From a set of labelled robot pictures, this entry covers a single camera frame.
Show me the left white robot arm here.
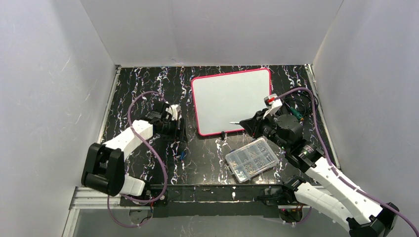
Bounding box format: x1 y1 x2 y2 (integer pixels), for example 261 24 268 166
81 102 187 197

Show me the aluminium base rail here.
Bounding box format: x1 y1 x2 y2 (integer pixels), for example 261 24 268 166
63 184 346 237

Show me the pink framed whiteboard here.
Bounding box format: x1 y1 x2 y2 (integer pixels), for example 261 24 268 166
191 68 272 136

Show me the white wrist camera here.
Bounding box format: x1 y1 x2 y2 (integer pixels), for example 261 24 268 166
166 104 181 121
263 93 283 119

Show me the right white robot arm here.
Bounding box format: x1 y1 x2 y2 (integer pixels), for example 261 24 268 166
238 110 397 237

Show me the coiled black cable green plug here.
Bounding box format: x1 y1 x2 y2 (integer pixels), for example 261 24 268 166
279 90 319 121

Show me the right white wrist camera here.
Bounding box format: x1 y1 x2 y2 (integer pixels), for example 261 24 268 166
263 93 283 119

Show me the blue marker cap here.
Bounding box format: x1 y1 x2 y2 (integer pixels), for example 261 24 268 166
179 150 186 160

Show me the clear plastic parts organizer box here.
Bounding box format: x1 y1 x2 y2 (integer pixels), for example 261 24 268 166
225 137 279 183

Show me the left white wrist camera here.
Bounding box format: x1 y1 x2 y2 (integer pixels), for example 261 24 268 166
166 104 181 121

